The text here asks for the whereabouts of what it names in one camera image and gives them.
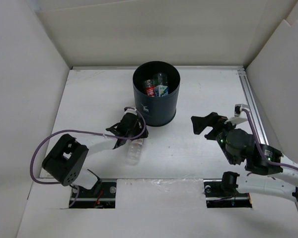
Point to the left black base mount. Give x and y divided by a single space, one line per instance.
105 198

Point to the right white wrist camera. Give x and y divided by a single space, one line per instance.
238 118

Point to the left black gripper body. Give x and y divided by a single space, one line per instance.
131 133

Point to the clear bottle orange blue label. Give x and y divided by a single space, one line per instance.
135 151

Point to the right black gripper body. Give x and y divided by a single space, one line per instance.
219 130

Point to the clear bottle green blue label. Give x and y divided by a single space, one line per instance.
160 85

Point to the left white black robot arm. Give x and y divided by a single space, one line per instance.
65 160

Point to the dark blue cylindrical bin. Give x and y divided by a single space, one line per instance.
157 111

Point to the clear bottle red label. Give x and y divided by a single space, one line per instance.
148 86

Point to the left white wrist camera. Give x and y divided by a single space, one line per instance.
131 110

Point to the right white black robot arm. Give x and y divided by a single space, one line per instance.
238 146

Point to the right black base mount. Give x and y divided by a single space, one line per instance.
216 197

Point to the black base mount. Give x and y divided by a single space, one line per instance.
105 198
216 197

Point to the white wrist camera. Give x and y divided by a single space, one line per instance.
131 110
238 118

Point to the aluminium rail right side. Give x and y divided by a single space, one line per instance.
255 116

